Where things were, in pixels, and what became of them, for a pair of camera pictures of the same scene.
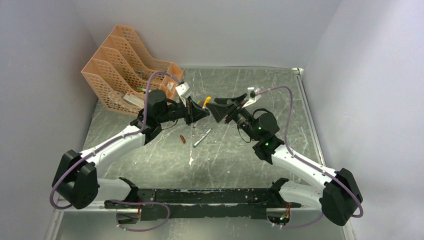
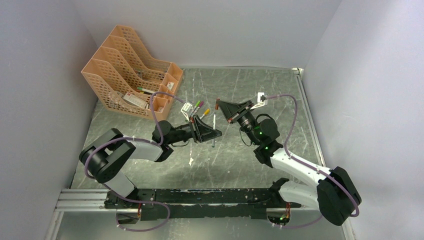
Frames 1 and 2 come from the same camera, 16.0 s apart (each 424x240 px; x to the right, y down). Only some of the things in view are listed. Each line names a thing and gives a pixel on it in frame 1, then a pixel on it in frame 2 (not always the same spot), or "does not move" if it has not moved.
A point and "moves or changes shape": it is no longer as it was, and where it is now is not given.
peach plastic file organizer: [121, 74] does not move
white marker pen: [205, 134] moves or changes shape
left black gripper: [193, 112] -> [201, 132]
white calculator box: [131, 98] does not move
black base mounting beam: [161, 204] does not move
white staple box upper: [169, 85] does not move
